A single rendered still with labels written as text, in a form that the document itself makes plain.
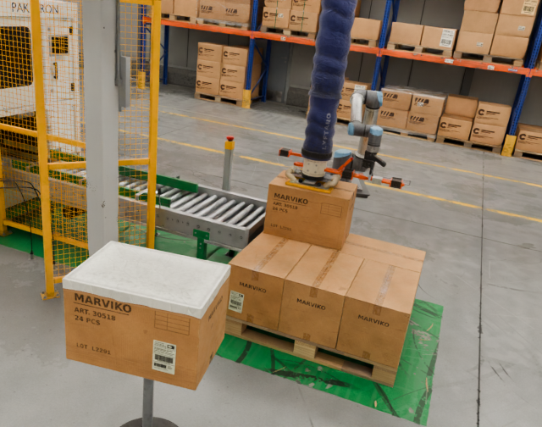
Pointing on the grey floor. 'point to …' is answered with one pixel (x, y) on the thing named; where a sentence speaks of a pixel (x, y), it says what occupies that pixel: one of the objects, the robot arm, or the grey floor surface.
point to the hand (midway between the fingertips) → (370, 179)
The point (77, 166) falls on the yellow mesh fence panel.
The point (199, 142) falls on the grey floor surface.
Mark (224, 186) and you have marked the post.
